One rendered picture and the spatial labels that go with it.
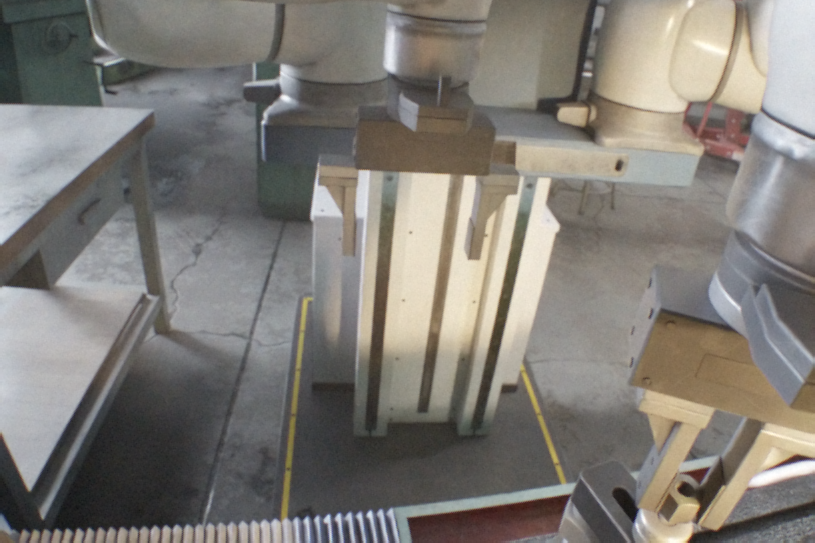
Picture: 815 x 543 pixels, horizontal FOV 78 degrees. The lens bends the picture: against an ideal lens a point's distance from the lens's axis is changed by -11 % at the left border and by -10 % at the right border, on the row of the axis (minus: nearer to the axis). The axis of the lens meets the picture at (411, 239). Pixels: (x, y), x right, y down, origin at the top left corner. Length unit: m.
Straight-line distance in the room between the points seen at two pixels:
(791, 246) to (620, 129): 0.63
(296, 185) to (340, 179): 2.35
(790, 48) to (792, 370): 0.12
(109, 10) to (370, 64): 0.32
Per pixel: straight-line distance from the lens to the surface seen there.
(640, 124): 0.88
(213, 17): 0.69
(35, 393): 1.86
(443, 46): 0.49
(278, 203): 2.96
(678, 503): 0.39
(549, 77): 0.97
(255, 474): 1.77
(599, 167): 0.87
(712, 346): 0.30
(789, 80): 0.26
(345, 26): 0.74
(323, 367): 1.48
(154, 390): 2.06
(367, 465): 1.37
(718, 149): 5.10
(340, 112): 0.77
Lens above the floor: 1.40
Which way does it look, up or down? 29 degrees down
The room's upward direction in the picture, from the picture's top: 6 degrees clockwise
